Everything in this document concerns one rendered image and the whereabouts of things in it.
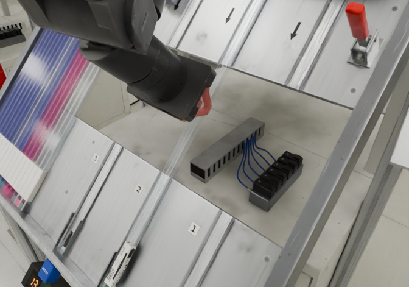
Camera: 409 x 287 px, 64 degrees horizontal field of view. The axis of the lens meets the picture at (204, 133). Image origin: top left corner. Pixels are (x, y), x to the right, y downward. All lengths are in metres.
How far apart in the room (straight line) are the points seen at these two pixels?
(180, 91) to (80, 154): 0.29
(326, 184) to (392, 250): 1.25
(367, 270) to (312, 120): 0.70
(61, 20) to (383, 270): 1.45
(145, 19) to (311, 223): 0.26
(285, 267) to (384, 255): 1.22
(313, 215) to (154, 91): 0.22
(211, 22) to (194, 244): 0.33
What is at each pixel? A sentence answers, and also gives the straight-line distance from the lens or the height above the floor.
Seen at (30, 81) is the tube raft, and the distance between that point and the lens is 0.77.
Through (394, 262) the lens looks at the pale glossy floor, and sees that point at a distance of 1.59.
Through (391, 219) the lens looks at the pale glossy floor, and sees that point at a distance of 1.74.
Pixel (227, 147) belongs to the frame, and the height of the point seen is 0.66.
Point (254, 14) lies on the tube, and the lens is 0.49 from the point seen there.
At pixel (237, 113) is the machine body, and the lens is 1.05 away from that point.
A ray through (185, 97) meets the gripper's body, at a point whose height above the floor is 1.00.
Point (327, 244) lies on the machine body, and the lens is 0.72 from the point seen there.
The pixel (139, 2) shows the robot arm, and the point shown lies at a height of 1.12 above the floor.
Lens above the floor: 1.17
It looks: 35 degrees down
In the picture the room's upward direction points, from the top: straight up
